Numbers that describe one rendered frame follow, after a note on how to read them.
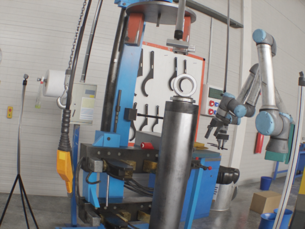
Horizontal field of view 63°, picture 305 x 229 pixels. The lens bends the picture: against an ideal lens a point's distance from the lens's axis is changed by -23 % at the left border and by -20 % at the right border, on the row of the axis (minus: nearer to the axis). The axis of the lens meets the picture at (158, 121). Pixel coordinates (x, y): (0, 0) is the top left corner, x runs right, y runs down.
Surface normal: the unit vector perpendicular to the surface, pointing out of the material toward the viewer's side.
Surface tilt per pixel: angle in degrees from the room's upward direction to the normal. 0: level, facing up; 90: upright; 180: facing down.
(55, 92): 131
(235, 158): 90
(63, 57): 90
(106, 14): 90
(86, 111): 90
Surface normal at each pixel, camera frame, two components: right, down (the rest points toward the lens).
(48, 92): 0.35, 0.73
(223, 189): -0.02, 0.09
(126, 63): 0.58, 0.11
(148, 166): -0.62, -0.05
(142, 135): -0.80, -0.08
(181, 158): 0.26, 0.07
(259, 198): -0.91, -0.11
